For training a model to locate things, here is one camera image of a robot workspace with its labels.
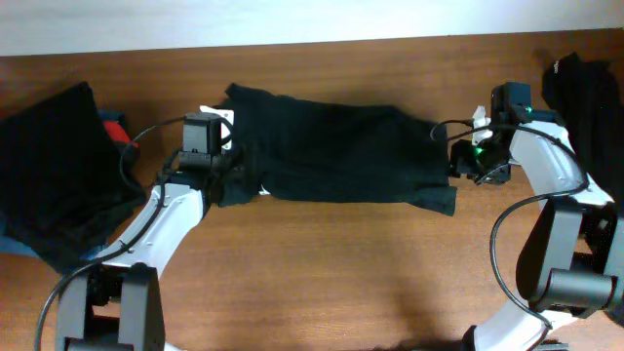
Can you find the dark green t-shirt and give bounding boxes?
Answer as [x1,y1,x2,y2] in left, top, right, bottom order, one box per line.
[218,84,456,215]

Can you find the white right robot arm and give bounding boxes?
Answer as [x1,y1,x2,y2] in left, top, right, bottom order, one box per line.
[449,105,623,351]

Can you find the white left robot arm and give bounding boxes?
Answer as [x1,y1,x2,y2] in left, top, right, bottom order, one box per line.
[49,151,239,350]

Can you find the red garment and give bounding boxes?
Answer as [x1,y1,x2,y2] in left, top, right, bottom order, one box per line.
[102,120,138,148]

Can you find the black garment at right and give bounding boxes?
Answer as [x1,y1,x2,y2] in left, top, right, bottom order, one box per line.
[542,53,623,207]

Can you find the folded black garment stack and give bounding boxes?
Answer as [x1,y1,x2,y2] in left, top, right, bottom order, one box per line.
[1,82,146,274]

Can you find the blue garment under stack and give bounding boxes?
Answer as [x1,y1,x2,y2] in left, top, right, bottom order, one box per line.
[1,110,128,257]

